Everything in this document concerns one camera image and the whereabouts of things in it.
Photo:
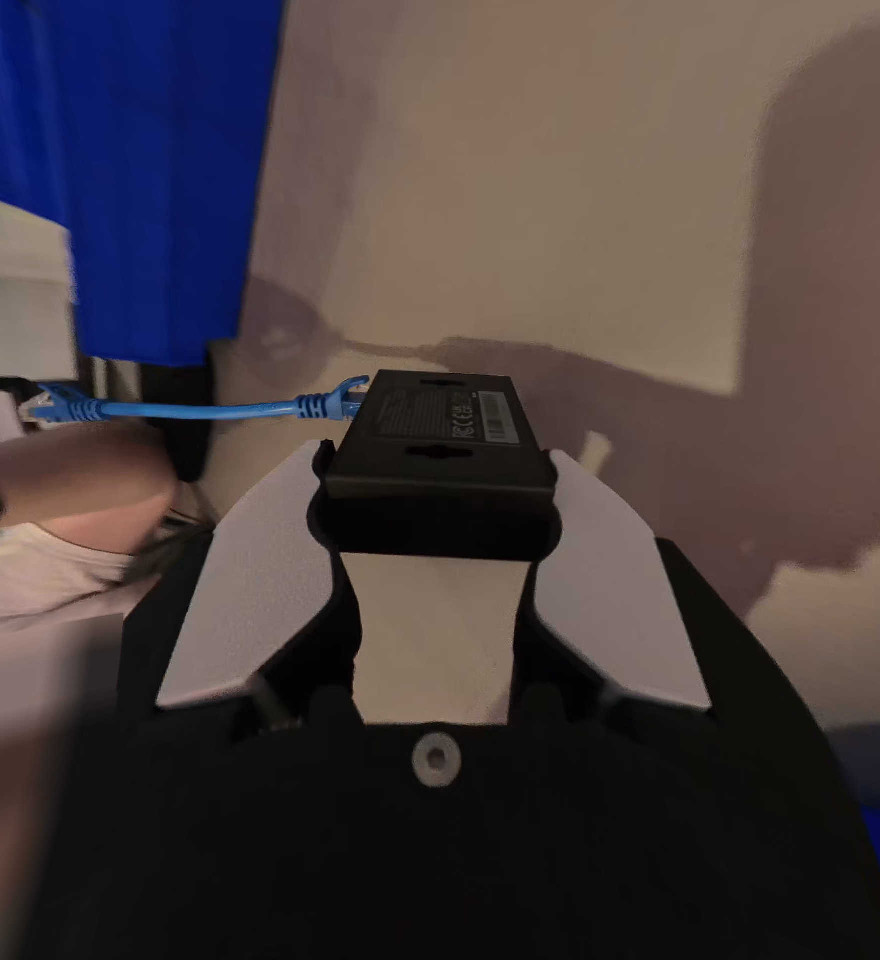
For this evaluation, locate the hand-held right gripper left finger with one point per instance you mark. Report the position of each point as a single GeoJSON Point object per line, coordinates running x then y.
{"type": "Point", "coordinates": [252, 600]}

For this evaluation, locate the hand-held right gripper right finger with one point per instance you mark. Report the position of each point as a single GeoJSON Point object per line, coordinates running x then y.
{"type": "Point", "coordinates": [620, 600]}

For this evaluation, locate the black network switch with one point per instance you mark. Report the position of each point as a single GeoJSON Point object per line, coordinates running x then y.
{"type": "Point", "coordinates": [440, 465]}

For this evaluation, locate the person's left forearm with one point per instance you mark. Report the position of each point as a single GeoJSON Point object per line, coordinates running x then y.
{"type": "Point", "coordinates": [65, 480]}

